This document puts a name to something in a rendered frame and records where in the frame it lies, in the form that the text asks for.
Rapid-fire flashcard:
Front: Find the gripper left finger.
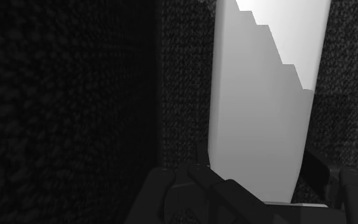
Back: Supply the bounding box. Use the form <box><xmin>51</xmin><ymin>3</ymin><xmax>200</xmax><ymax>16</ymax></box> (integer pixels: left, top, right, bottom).
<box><xmin>125</xmin><ymin>143</ymin><xmax>279</xmax><ymax>224</ymax></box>

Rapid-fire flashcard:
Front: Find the white tall tapered object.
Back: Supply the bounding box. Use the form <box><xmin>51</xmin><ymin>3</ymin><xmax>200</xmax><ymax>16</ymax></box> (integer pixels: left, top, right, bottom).
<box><xmin>207</xmin><ymin>0</ymin><xmax>333</xmax><ymax>204</ymax></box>

